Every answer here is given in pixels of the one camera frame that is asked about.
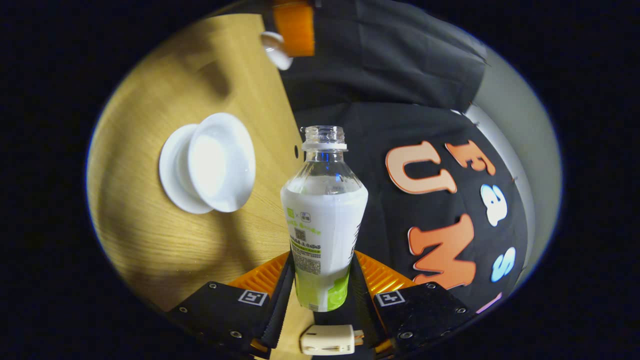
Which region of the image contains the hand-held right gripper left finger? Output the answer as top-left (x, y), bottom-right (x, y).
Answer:
top-left (167, 252), bottom-right (296, 358)

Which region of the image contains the white toaster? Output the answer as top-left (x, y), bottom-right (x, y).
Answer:
top-left (300, 324), bottom-right (357, 356)

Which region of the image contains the black backdrop cloth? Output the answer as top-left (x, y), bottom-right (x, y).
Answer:
top-left (265, 0), bottom-right (531, 316)

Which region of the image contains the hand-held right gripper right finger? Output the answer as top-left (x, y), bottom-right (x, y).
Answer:
top-left (350, 250), bottom-right (473, 356)

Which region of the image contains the white green water bottle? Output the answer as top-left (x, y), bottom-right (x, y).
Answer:
top-left (280, 125), bottom-right (369, 313)

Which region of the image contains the white teacup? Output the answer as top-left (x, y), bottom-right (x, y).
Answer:
top-left (187, 112), bottom-right (257, 213)

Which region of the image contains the white saucer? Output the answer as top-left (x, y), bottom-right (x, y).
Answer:
top-left (158, 123), bottom-right (216, 215)

